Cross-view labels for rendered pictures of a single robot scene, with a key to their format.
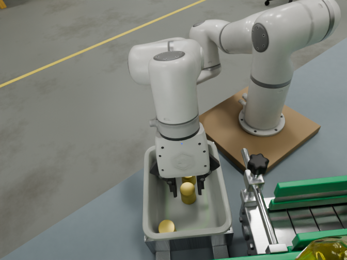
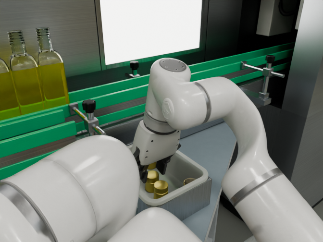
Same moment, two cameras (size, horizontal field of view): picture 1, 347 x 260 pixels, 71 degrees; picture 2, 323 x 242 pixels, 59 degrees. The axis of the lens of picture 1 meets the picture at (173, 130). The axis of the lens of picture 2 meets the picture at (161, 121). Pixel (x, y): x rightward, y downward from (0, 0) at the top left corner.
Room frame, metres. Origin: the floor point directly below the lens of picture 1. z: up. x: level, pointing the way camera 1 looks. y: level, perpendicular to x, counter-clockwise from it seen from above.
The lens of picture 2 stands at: (0.70, -0.36, 1.25)
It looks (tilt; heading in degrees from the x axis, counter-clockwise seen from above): 27 degrees down; 139
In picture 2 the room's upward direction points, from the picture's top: straight up
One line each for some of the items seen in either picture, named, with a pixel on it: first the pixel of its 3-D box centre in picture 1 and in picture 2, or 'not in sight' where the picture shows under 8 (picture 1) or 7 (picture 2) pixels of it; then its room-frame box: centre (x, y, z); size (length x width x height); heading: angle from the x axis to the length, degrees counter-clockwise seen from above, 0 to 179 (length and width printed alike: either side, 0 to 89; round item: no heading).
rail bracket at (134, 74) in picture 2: not in sight; (131, 80); (-0.03, 0.15, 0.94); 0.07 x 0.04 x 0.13; 176
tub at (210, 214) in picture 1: (184, 191); (154, 178); (0.26, 0.00, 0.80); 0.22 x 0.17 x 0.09; 176
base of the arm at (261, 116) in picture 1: (261, 97); not in sight; (0.47, -0.25, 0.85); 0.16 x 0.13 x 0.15; 22
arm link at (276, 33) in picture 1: (281, 44); (85, 209); (0.46, -0.26, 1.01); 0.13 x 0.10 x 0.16; 104
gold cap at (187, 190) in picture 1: (188, 193); (152, 181); (0.26, -0.01, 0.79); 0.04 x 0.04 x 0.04
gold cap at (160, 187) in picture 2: (188, 176); (160, 191); (0.30, -0.02, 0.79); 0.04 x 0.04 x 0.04
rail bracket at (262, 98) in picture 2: not in sight; (259, 85); (0.20, 0.53, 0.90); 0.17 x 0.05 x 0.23; 176
